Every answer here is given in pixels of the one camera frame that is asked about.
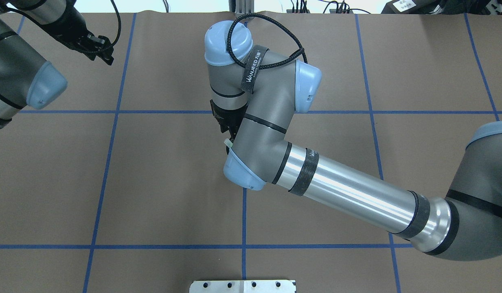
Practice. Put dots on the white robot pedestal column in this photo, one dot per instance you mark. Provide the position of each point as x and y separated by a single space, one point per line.
243 286

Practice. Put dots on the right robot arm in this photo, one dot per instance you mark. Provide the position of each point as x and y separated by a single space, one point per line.
257 91

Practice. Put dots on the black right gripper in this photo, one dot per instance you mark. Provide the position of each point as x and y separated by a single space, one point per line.
227 117

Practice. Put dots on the green highlighter pen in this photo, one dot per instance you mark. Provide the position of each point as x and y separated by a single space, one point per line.
228 143

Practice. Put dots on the aluminium frame post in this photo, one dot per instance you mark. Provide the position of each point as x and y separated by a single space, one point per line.
241 7

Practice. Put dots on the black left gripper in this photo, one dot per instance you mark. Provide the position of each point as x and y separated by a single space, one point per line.
73 23

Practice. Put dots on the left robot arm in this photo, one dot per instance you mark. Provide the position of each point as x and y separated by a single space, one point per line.
26 77

